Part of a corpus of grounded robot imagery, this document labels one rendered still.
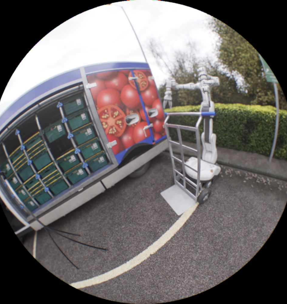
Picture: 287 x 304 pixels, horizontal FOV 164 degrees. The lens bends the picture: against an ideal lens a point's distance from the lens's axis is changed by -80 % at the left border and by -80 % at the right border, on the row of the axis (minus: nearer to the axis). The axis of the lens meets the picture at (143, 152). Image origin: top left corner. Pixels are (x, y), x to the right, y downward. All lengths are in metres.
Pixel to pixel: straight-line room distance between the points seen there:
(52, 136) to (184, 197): 2.29
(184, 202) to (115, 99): 1.98
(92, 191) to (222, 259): 2.11
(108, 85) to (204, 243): 2.59
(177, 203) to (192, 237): 0.61
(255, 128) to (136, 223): 2.90
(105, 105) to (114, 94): 0.26
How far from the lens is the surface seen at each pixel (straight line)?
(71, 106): 1.82
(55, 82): 1.86
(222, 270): 1.46
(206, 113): 0.94
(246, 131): 2.64
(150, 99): 2.21
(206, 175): 1.56
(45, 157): 1.90
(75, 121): 1.78
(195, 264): 1.38
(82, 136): 1.76
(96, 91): 1.74
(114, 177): 1.87
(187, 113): 1.05
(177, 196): 1.71
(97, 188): 1.86
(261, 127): 2.69
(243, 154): 2.67
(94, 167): 1.88
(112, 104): 1.74
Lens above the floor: 1.37
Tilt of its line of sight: 24 degrees down
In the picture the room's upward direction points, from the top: 18 degrees counter-clockwise
